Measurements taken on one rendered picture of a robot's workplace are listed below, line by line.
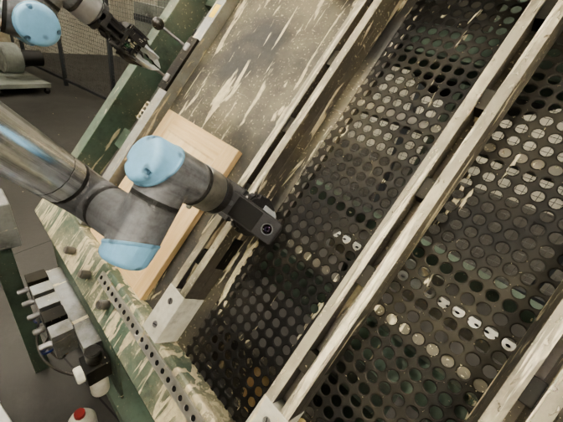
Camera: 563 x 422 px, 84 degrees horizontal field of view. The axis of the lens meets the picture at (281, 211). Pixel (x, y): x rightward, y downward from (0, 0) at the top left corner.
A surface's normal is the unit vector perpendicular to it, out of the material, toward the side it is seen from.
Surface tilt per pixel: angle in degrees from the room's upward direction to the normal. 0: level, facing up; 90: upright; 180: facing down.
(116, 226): 54
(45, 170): 93
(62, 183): 93
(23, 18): 90
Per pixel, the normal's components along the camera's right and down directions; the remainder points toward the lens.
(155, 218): 0.57, 0.25
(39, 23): 0.61, 0.51
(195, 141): -0.46, -0.29
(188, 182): 0.76, 0.36
